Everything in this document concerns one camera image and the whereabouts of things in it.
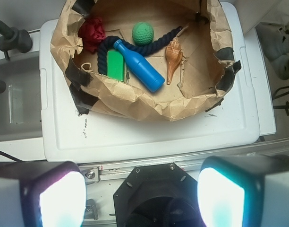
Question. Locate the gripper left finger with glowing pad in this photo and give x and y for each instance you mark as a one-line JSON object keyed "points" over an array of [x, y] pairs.
{"points": [[41, 194]]}

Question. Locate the grey plastic tub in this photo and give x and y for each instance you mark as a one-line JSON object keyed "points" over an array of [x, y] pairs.
{"points": [[20, 103]]}

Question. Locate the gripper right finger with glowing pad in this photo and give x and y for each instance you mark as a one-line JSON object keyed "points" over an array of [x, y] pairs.
{"points": [[244, 191]]}

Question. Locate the red crumpled cloth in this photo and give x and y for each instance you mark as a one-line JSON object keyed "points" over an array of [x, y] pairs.
{"points": [[92, 33]]}

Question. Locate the blue plastic bottle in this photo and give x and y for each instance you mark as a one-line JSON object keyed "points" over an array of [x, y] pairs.
{"points": [[140, 67]]}

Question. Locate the green foam block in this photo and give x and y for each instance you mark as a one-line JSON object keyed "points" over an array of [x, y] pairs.
{"points": [[115, 65]]}

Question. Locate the white plastic container lid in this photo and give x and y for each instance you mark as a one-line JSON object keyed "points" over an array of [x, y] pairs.
{"points": [[245, 114]]}

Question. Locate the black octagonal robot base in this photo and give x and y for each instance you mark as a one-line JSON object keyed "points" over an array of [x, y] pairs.
{"points": [[157, 196]]}

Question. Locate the metal corner bracket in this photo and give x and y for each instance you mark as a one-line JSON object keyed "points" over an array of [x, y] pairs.
{"points": [[91, 210]]}

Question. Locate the green dimpled ball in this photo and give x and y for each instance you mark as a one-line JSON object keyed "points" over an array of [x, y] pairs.
{"points": [[142, 33]]}

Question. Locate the brown paper bag bin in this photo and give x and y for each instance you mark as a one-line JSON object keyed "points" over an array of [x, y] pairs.
{"points": [[148, 60]]}

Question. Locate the orange spiral shell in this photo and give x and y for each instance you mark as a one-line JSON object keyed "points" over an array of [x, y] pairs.
{"points": [[173, 55]]}

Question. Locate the grey pipe fixture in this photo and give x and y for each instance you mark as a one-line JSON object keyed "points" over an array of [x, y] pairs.
{"points": [[11, 38]]}

